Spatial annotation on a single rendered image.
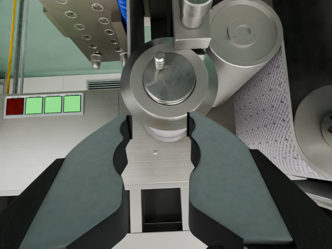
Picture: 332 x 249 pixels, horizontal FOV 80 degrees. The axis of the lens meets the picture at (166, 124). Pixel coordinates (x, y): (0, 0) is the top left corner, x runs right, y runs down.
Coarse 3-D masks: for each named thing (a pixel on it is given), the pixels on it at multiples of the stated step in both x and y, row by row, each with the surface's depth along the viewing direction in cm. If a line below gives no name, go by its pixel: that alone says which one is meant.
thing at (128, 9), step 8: (128, 0) 33; (136, 0) 42; (128, 8) 33; (136, 8) 42; (128, 16) 32; (136, 16) 41; (128, 24) 32; (136, 24) 41; (128, 32) 32; (136, 32) 40; (128, 40) 32; (136, 40) 39; (144, 40) 57; (128, 48) 32; (136, 48) 39; (128, 56) 31
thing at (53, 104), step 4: (48, 100) 63; (52, 100) 63; (56, 100) 63; (60, 100) 63; (48, 104) 63; (52, 104) 63; (56, 104) 63; (60, 104) 63; (48, 108) 62; (52, 108) 62; (56, 108) 62; (60, 108) 62; (48, 112) 62; (52, 112) 62
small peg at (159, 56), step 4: (156, 52) 26; (160, 52) 26; (156, 56) 26; (160, 56) 26; (164, 56) 26; (156, 60) 26; (160, 60) 26; (164, 60) 26; (156, 64) 27; (160, 64) 26; (164, 64) 27; (160, 68) 28
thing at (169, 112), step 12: (156, 48) 30; (168, 48) 30; (144, 60) 30; (192, 60) 30; (132, 72) 29; (204, 72) 29; (132, 84) 29; (204, 84) 29; (144, 96) 29; (192, 96) 29; (204, 96) 29; (144, 108) 28; (156, 108) 28; (168, 108) 28; (180, 108) 28; (192, 108) 28
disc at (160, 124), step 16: (144, 48) 31; (128, 64) 31; (208, 64) 30; (128, 80) 30; (208, 80) 30; (128, 96) 30; (208, 96) 30; (144, 112) 29; (160, 128) 29; (176, 128) 29
